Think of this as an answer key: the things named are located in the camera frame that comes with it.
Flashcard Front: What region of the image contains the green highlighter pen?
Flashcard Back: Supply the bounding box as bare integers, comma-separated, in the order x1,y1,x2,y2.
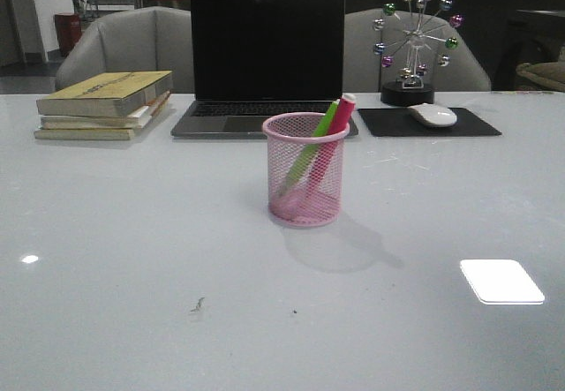
278,100,339,197

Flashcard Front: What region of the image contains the pink highlighter pen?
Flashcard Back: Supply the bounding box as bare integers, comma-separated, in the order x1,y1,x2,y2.
305,93,357,215

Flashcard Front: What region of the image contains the pink mesh pen holder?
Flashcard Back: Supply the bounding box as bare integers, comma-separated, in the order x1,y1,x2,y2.
262,112,350,227

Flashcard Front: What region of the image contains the black mouse pad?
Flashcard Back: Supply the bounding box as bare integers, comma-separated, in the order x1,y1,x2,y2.
358,108,501,138

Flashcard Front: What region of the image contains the grey open laptop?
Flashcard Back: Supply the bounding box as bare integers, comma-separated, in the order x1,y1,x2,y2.
171,0,344,139

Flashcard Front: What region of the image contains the middle white book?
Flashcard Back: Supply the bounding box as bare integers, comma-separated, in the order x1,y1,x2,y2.
41,91,170,129

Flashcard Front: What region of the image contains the white computer mouse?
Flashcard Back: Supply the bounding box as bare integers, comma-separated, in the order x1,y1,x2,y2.
408,103,458,128

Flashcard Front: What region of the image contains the right grey armchair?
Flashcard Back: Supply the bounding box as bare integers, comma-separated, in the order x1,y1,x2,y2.
343,9,491,93

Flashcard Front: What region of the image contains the grey armchair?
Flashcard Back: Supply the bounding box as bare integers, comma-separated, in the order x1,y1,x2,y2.
55,6,195,94
343,9,491,93

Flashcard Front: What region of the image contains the bottom yellow book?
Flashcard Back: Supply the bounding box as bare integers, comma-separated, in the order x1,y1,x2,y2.
34,99,171,141

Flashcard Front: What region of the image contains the yellow book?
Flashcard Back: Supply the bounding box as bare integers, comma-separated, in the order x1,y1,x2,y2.
36,71,172,117
34,99,171,141

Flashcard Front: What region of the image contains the ferris wheel desk toy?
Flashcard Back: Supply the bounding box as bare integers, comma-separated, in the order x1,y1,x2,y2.
373,0,459,107

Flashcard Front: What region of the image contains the left grey armchair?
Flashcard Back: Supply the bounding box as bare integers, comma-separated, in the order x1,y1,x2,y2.
55,6,195,94

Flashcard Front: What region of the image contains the top yellow book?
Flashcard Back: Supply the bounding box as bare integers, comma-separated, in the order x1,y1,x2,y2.
36,71,172,117

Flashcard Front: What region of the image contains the red trash bin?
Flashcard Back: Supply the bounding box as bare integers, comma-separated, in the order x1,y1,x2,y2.
54,13,82,56

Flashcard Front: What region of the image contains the beige cushion at right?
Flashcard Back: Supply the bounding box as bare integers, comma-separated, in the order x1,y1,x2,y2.
516,62,564,92

